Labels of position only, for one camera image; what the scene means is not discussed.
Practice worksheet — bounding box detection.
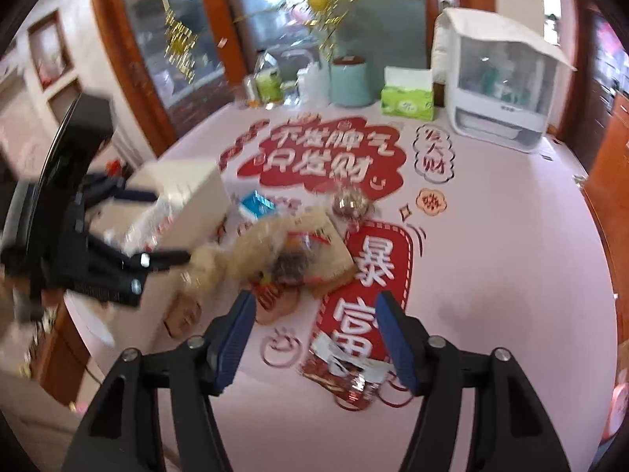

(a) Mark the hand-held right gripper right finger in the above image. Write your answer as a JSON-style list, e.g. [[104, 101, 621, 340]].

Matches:
[[376, 291, 573, 472]]

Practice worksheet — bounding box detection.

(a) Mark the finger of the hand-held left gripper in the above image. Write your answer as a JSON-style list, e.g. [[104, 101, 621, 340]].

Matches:
[[81, 173, 158, 207], [74, 233, 192, 310]]

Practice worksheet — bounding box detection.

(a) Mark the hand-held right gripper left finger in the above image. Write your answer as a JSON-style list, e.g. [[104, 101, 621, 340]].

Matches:
[[61, 291, 257, 472]]

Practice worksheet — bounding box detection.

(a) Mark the clear snack packet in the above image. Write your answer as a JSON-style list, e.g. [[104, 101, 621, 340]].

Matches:
[[122, 201, 165, 256]]

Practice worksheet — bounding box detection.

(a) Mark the red white snack packet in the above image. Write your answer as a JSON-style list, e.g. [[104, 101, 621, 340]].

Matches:
[[300, 332, 396, 410]]

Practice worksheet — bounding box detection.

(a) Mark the white plastic tray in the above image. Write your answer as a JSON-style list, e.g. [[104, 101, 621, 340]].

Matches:
[[86, 159, 232, 347]]

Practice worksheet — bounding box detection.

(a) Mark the beige cracker packet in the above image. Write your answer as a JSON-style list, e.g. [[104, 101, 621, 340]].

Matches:
[[272, 206, 357, 301]]

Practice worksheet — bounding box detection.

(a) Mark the blue foil snack packet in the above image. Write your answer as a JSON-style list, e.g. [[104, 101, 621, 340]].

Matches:
[[239, 190, 277, 223]]

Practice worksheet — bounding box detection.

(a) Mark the orange white snack bar packet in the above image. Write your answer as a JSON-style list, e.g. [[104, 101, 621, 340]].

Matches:
[[252, 279, 302, 326]]

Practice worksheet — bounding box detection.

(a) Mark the small yellow cookie packet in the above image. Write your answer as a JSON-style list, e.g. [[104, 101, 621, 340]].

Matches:
[[188, 243, 232, 301]]

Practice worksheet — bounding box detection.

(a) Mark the large yellow cookie packet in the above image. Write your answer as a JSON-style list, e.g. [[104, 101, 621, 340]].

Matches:
[[223, 216, 296, 286]]

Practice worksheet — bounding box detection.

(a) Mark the red nut snack packet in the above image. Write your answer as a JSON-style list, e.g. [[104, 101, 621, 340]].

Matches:
[[333, 188, 370, 220]]

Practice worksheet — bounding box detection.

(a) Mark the green label bottle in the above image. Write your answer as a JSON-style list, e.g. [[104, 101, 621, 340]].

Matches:
[[254, 49, 284, 104]]

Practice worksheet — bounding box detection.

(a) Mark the translucent plastic bottle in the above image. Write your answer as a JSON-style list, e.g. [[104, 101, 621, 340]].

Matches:
[[296, 64, 329, 107]]

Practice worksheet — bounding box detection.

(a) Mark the pink plastic stool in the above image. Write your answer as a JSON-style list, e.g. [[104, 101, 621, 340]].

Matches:
[[602, 388, 627, 441]]

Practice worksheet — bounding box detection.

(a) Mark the green tissue box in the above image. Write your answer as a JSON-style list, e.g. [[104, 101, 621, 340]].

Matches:
[[381, 66, 436, 120]]

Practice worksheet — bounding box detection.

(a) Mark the teal canister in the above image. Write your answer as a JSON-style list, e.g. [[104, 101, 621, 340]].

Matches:
[[329, 56, 375, 108]]

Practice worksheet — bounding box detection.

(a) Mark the white countertop sterilizer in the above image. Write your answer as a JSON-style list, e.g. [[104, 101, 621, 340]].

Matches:
[[431, 8, 577, 153]]

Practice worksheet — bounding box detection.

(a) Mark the dark wooden door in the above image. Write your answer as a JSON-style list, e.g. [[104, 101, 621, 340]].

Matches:
[[572, 0, 629, 129]]

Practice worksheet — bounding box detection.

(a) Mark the wooden framed wall picture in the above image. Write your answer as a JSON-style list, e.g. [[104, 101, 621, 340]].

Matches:
[[27, 10, 74, 92]]

